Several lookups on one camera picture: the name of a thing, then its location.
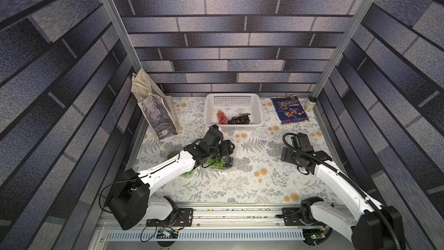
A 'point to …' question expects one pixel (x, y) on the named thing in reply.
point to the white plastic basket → (233, 111)
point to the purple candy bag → (289, 110)
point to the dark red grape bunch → (244, 119)
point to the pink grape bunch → (222, 118)
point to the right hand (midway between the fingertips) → (290, 154)
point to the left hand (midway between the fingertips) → (232, 146)
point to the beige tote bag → (156, 105)
